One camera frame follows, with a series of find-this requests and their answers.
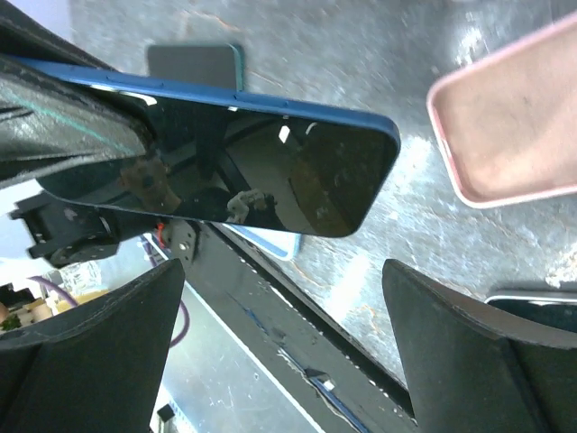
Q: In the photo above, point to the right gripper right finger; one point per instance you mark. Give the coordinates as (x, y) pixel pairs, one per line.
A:
(471, 367)

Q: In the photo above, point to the white-edged black phone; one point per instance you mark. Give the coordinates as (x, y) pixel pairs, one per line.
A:
(553, 308)

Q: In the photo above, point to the teal-edged black phone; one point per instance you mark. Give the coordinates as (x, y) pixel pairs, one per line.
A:
(216, 64)

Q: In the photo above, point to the blue-edged black phone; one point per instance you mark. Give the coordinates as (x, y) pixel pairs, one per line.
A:
(223, 156)

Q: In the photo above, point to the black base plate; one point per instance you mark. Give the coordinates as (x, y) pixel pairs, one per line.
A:
(331, 379)

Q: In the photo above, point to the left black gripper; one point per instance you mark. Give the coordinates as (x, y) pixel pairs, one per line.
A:
(48, 126)

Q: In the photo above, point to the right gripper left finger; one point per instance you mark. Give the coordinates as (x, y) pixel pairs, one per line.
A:
(96, 367)

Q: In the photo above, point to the light blue phone case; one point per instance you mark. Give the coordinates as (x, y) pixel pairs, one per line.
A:
(282, 245)

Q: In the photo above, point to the pink phone case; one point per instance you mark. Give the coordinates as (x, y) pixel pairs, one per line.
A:
(506, 124)

